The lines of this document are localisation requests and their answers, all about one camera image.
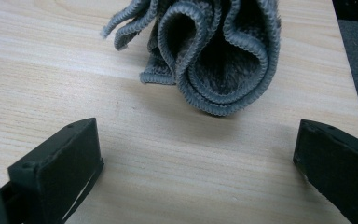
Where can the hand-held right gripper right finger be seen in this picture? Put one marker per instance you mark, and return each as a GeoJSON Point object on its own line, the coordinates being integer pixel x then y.
{"type": "Point", "coordinates": [341, 171]}

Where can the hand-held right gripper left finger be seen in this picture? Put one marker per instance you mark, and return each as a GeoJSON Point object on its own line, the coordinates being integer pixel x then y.
{"type": "Point", "coordinates": [56, 174]}

